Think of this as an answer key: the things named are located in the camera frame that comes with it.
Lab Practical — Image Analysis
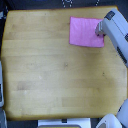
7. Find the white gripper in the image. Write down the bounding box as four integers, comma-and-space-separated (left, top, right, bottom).
95, 22, 105, 36

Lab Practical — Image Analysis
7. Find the pink cloth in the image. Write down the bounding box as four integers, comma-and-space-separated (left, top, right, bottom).
69, 17, 104, 48

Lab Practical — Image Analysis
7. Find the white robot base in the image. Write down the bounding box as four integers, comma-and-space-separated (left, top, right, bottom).
95, 99, 128, 128

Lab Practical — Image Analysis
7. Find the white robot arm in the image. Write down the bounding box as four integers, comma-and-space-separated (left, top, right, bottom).
95, 9, 128, 68

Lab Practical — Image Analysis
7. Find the white panel at bottom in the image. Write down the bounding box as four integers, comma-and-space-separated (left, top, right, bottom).
38, 118, 91, 128

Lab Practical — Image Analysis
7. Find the grey object at left edge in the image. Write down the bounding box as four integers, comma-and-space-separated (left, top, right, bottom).
0, 61, 4, 107

